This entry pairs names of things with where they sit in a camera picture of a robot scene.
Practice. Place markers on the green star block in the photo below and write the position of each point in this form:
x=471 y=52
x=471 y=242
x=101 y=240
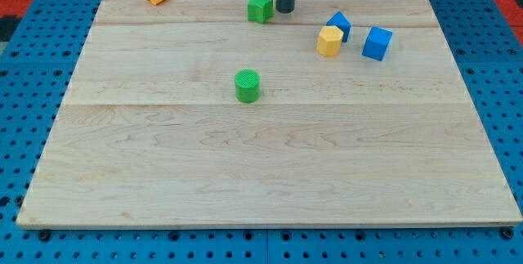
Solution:
x=260 y=11

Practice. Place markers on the blue triangle block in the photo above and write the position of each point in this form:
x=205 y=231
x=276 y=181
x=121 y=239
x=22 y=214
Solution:
x=339 y=20

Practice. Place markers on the blue cube block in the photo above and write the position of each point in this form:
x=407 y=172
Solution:
x=376 y=43

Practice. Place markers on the wooden board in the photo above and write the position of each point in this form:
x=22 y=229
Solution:
x=150 y=134

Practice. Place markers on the green cylinder block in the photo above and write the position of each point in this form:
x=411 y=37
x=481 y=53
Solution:
x=247 y=85

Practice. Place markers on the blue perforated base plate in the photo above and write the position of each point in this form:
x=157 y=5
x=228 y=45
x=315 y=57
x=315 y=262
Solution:
x=36 y=66

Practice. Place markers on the yellow hexagon block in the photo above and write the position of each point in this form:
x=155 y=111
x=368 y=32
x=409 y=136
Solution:
x=329 y=41

